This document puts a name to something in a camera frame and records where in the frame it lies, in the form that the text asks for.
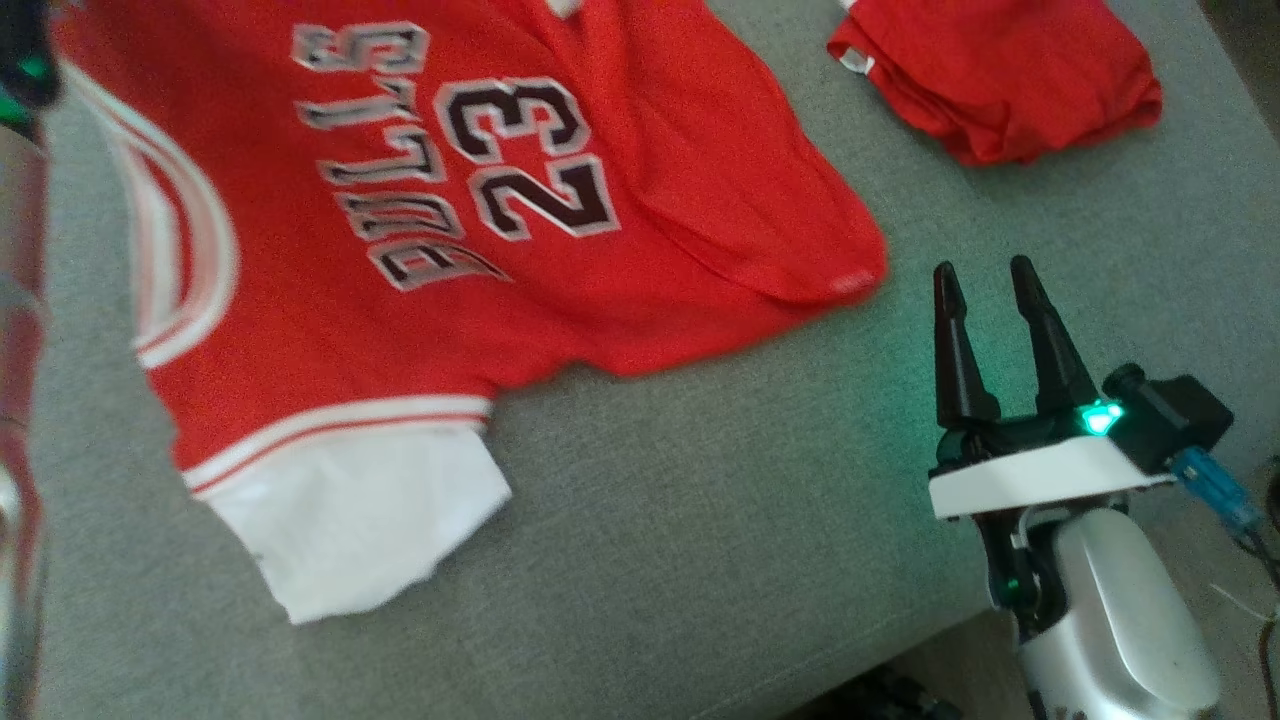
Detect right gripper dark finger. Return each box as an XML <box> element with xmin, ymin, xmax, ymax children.
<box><xmin>932</xmin><ymin>262</ymin><xmax>1002</xmax><ymax>431</ymax></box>
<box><xmin>1008</xmin><ymin>255</ymin><xmax>1101</xmax><ymax>421</ymax></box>

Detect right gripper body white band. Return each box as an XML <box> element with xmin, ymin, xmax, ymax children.
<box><xmin>927</xmin><ymin>405</ymin><xmax>1178</xmax><ymax>642</ymax></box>

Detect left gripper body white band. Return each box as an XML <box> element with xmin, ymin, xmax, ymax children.
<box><xmin>0</xmin><ymin>0</ymin><xmax>64</xmax><ymax>127</ymax></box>

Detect red shorts with white stripe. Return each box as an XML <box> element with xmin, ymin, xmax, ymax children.
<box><xmin>828</xmin><ymin>0</ymin><xmax>1164</xmax><ymax>167</ymax></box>

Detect red basketball jersey number 23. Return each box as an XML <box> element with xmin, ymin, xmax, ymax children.
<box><xmin>50</xmin><ymin>0</ymin><xmax>889</xmax><ymax>626</ymax></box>

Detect grey sofa seat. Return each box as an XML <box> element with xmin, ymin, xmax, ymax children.
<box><xmin>28</xmin><ymin>0</ymin><xmax>1280</xmax><ymax>720</ymax></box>

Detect right arm blue cable connector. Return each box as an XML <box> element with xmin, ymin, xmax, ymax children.
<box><xmin>1170</xmin><ymin>447</ymin><xmax>1264</xmax><ymax>537</ymax></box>

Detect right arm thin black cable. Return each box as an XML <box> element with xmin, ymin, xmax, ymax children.
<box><xmin>1238</xmin><ymin>455</ymin><xmax>1280</xmax><ymax>720</ymax></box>

